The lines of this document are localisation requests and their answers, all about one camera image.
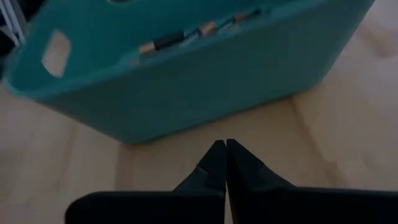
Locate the green plastic bin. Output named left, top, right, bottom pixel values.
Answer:
left=2, top=0, right=377, bottom=146

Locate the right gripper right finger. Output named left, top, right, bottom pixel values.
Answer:
left=226, top=138, right=398, bottom=224

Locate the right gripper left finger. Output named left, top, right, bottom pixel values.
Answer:
left=65, top=139, right=227, bottom=224

